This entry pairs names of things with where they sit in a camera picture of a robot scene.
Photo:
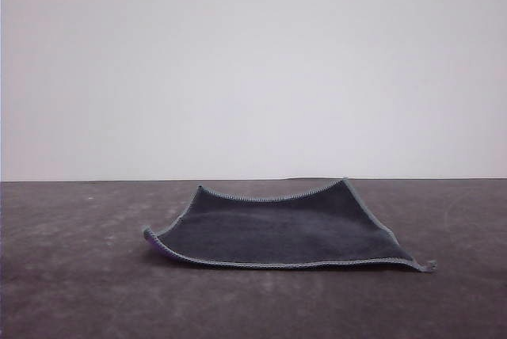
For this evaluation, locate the purple towel with grey hem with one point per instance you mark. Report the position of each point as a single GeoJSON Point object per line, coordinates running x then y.
{"type": "Point", "coordinates": [277, 232]}

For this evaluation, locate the grey table cloth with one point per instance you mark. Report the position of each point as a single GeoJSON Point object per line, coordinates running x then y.
{"type": "Point", "coordinates": [79, 295]}

